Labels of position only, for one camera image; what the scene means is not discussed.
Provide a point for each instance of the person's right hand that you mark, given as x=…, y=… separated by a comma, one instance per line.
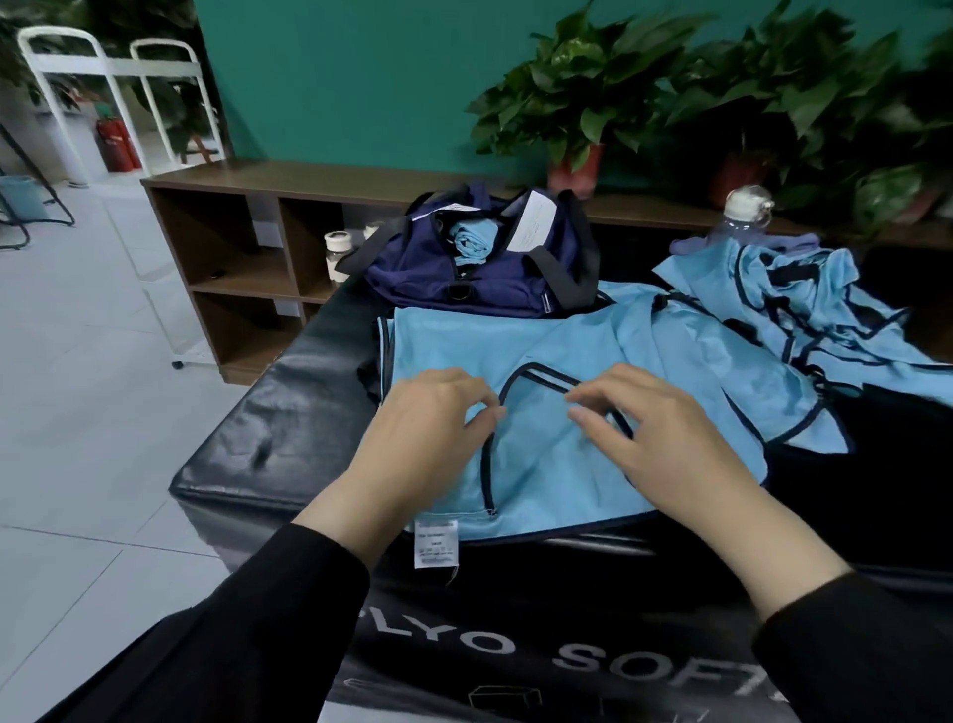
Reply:
x=670, y=455

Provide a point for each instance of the person's left hand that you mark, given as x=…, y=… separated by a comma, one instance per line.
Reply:
x=417, y=447

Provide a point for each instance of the navy blue bag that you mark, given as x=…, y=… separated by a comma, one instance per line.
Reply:
x=402, y=276

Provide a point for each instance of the clear bottle silver cap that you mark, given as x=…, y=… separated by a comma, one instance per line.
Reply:
x=748, y=206

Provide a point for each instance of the person's left forearm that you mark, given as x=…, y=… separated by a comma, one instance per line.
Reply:
x=224, y=641

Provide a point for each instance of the person's right forearm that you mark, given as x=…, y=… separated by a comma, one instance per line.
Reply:
x=849, y=641

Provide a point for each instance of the black leather bench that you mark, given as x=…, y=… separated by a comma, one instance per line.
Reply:
x=283, y=432

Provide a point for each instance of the small white-lidded jar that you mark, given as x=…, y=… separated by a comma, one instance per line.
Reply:
x=338, y=253

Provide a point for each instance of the wooden shelf cabinet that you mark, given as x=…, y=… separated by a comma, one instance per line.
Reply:
x=224, y=268

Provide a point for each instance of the green plant in white pot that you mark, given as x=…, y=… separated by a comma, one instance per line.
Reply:
x=894, y=194

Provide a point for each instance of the green plant in red pot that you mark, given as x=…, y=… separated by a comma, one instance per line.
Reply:
x=789, y=75
x=596, y=75

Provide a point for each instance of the red bottle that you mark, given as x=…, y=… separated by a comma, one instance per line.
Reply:
x=116, y=145

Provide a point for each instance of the teal bucket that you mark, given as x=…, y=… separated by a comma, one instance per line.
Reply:
x=23, y=197

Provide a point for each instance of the white metal rack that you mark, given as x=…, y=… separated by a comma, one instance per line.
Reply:
x=149, y=15

